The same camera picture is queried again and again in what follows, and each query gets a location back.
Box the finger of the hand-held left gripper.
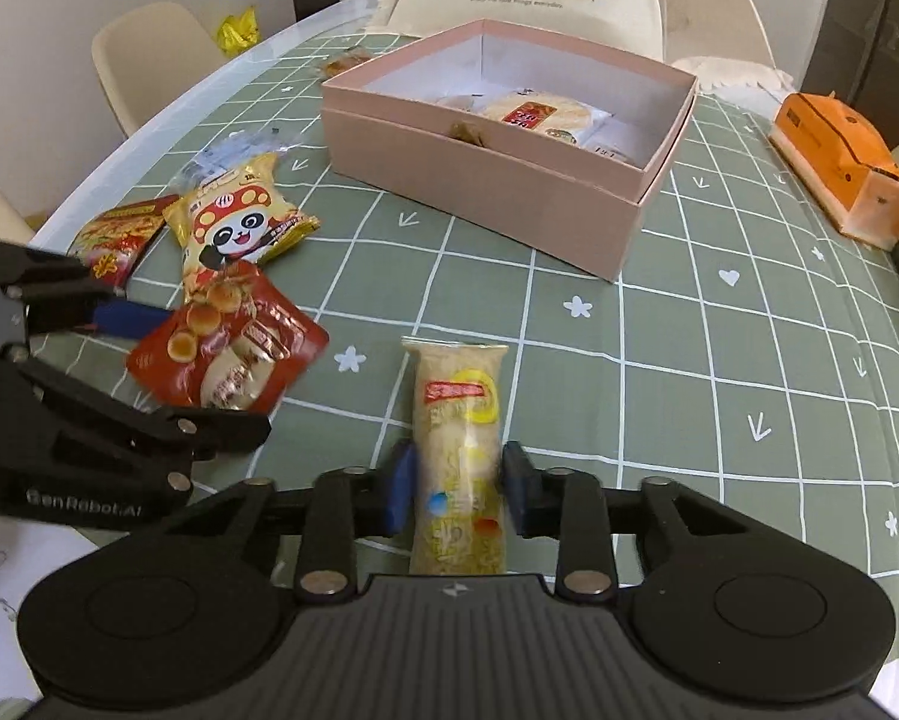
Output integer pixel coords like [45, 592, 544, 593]
[14, 358, 272, 494]
[0, 236, 169, 342]

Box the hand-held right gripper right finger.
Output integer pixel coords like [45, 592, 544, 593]
[501, 441, 754, 597]

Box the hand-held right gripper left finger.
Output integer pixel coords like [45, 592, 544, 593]
[168, 441, 421, 597]

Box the large red snack packet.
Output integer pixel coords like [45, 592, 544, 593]
[125, 264, 331, 415]

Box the long beige snack packet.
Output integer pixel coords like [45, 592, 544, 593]
[402, 337, 511, 575]

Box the pink cardboard box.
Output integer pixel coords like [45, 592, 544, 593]
[320, 19, 700, 284]

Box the white rice cracker packet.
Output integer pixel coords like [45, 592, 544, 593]
[480, 90, 614, 143]

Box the small red snack packet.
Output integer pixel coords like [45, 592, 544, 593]
[69, 193, 182, 292]

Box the yellow panda snack packet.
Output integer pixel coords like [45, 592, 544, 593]
[163, 152, 322, 305]

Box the clear blue-white snack packet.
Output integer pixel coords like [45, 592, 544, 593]
[173, 129, 293, 196]

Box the green checked tablecloth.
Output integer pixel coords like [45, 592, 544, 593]
[25, 22, 899, 616]

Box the beige chair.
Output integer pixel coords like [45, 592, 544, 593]
[91, 0, 226, 137]

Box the yellow plastic bag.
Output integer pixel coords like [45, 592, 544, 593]
[217, 6, 262, 55]

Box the small brown snack packet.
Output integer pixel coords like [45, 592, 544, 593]
[322, 49, 373, 80]

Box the printed white food cover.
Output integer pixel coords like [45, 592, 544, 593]
[359, 0, 796, 95]

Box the orange cardboard box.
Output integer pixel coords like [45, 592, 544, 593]
[768, 90, 899, 247]

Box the dark glass cabinet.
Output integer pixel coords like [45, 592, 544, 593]
[795, 0, 899, 136]

